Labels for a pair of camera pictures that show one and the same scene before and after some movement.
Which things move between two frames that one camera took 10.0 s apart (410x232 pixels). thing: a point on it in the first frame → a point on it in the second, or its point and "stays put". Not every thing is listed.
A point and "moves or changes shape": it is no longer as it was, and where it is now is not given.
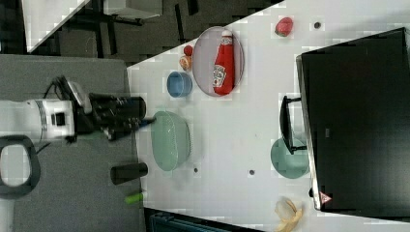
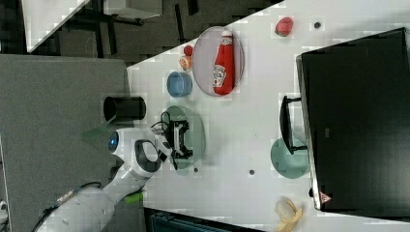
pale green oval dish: [170, 140] moves or changes shape
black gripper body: [112, 115] → [174, 133]
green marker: [133, 198] stays put
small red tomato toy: [188, 50] stays put
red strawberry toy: [284, 26] stays put
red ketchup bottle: [223, 70] stays put
